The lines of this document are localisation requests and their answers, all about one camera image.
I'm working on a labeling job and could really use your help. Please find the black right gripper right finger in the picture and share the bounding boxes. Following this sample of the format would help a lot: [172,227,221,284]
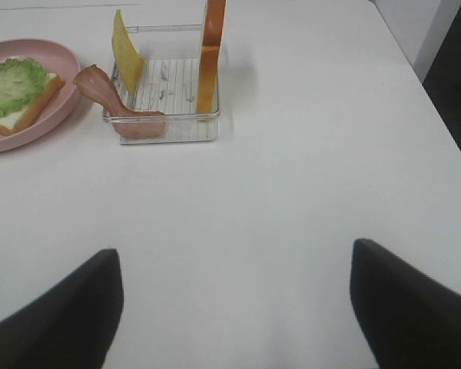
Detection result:
[350,238,461,368]

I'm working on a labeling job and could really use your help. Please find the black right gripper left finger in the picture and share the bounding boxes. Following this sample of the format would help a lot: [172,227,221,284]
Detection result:
[0,249,124,368]

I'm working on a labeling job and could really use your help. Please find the bread slice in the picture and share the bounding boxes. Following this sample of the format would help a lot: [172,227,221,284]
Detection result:
[0,73,64,136]
[196,0,226,114]

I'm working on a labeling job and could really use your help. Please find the pink bacon strip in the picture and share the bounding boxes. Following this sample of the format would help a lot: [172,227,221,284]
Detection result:
[73,65,165,139]

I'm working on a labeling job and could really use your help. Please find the green lettuce leaf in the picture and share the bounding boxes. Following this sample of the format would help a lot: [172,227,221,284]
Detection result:
[0,58,49,118]

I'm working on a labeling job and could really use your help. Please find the yellow cheese slice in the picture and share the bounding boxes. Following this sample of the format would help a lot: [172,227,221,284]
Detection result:
[111,9,145,95]

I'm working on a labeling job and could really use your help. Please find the right clear plastic tray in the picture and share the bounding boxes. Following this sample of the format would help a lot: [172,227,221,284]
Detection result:
[102,25,220,145]

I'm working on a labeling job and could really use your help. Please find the pink round plate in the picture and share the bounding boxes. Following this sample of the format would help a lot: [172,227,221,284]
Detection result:
[0,38,81,152]

